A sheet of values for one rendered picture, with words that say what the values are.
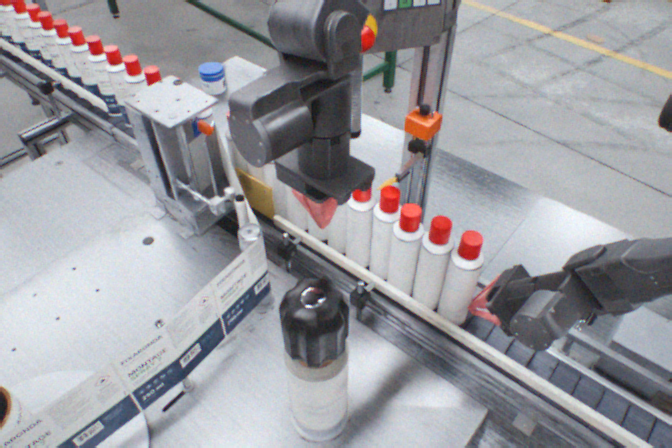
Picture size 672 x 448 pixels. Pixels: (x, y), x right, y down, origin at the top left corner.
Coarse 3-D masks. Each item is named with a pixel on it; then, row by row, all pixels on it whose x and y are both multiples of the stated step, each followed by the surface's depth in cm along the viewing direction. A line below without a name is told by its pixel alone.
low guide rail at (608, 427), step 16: (288, 224) 102; (304, 240) 100; (336, 256) 96; (352, 272) 95; (368, 272) 93; (384, 288) 91; (416, 304) 89; (432, 320) 87; (464, 336) 84; (480, 352) 84; (496, 352) 82; (512, 368) 80; (528, 384) 80; (544, 384) 78; (560, 400) 77; (576, 400) 76; (592, 416) 75; (608, 432) 74; (624, 432) 73
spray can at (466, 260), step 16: (464, 240) 76; (480, 240) 76; (464, 256) 78; (480, 256) 79; (448, 272) 82; (464, 272) 79; (480, 272) 80; (448, 288) 83; (464, 288) 81; (448, 304) 85; (464, 304) 85; (448, 320) 88; (464, 320) 90
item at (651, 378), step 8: (480, 280) 86; (568, 336) 80; (576, 336) 79; (584, 336) 79; (584, 344) 78; (592, 344) 78; (600, 344) 78; (600, 352) 77; (608, 352) 77; (608, 360) 77; (616, 360) 76; (624, 360) 76; (624, 368) 76; (632, 368) 75; (640, 368) 75; (640, 376) 75; (648, 376) 74; (656, 376) 74; (656, 384) 74; (664, 384) 73
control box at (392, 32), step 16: (368, 0) 68; (384, 16) 70; (400, 16) 70; (416, 16) 71; (432, 16) 72; (384, 32) 71; (400, 32) 72; (416, 32) 73; (432, 32) 74; (384, 48) 73; (400, 48) 74
